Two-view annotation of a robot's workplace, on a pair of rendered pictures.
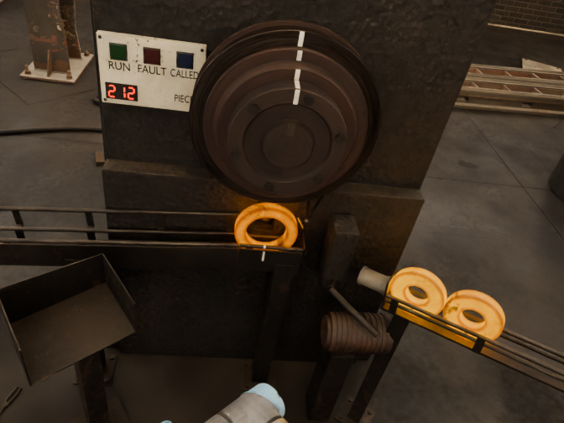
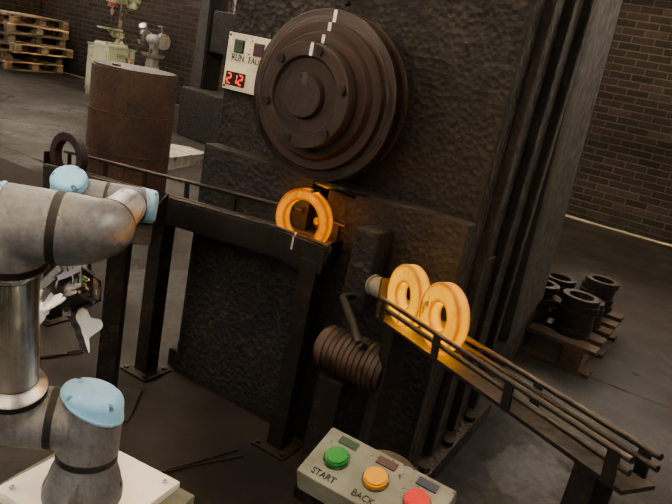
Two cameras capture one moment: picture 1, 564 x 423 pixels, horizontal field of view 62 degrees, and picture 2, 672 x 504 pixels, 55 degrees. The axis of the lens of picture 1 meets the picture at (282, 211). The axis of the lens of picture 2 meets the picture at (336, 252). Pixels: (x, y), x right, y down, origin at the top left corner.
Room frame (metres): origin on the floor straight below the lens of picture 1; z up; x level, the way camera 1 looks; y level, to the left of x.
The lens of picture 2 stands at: (-0.34, -1.20, 1.24)
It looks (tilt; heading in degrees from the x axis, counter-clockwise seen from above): 17 degrees down; 38
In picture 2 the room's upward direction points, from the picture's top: 12 degrees clockwise
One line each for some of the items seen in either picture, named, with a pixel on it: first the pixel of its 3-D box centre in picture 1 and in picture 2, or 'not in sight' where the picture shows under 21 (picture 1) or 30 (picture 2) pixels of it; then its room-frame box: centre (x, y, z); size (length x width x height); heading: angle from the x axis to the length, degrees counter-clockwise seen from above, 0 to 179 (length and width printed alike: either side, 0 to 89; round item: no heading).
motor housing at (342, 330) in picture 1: (342, 368); (341, 423); (0.99, -0.31, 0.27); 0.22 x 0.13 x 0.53; 100
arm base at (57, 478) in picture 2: not in sight; (84, 471); (0.26, -0.24, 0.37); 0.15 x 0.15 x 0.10
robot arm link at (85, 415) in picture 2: not in sight; (87, 418); (0.25, -0.23, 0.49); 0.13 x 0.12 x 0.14; 140
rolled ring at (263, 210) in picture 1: (266, 230); (303, 219); (1.07, 0.04, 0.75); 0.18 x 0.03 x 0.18; 100
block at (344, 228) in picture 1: (336, 251); (367, 266); (1.12, -0.19, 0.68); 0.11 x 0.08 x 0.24; 10
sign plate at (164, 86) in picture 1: (153, 74); (258, 66); (1.12, 0.39, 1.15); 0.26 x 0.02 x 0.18; 100
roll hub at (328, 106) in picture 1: (287, 141); (307, 95); (0.97, 0.02, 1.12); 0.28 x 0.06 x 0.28; 100
